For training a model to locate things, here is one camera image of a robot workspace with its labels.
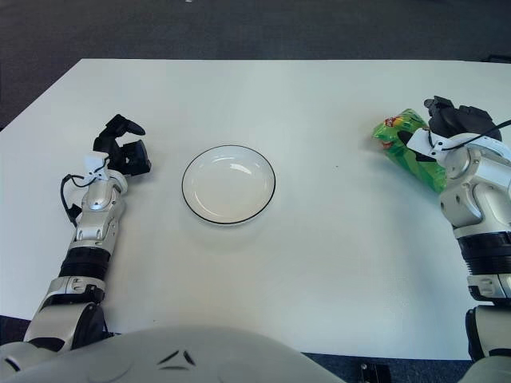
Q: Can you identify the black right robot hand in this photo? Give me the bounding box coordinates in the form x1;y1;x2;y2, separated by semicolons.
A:
398;95;503;160

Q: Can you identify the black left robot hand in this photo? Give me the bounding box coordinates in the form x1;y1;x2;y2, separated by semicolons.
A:
85;114;152;183

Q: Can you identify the green chip bag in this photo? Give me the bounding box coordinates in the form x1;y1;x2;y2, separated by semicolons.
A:
371;108;447;195

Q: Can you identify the white plate with black rim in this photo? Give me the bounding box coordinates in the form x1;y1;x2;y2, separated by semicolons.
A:
181;145;276;225

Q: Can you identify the grey robot torso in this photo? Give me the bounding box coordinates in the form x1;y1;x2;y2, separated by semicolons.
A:
0;325;352;383

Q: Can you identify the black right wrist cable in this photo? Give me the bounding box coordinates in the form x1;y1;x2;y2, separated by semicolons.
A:
433;119;511;152

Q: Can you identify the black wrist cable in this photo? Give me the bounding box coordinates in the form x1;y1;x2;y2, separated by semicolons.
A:
59;173;101;228
433;119;511;152

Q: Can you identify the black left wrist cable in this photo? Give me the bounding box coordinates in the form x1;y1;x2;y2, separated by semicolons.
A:
59;173;101;228

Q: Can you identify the black bracket under table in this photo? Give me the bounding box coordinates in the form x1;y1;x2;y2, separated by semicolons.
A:
357;362;392;383

